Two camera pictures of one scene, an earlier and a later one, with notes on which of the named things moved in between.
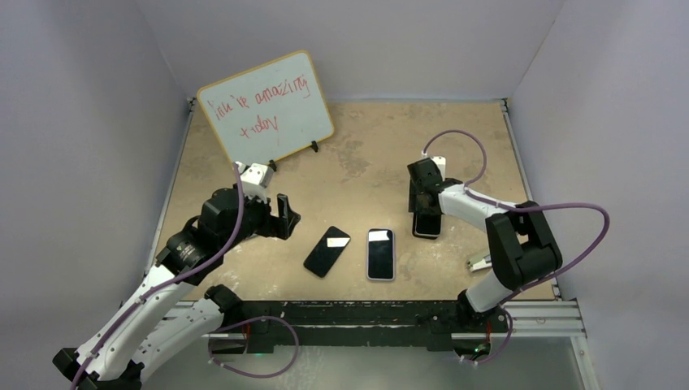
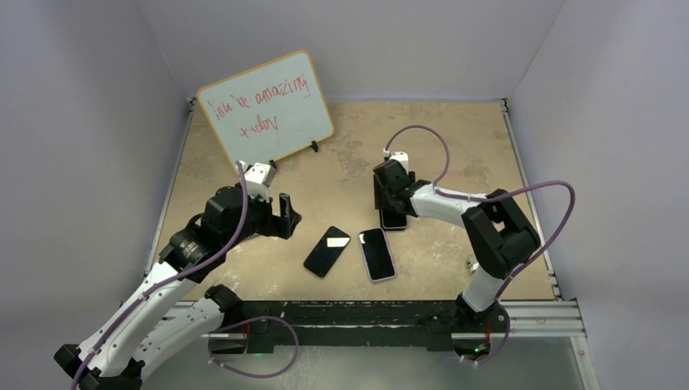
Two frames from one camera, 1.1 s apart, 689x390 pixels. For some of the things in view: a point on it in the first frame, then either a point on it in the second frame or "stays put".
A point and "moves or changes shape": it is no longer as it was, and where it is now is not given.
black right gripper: (414, 205) to (379, 199)
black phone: (380, 253) moves or changes shape
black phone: (428, 224) to (392, 219)
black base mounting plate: (357, 326) stays put
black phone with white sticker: (327, 252) stays put
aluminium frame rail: (546, 318) stays put
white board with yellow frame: (269, 111) stays put
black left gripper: (273, 226) stays put
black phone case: (426, 226) to (392, 220)
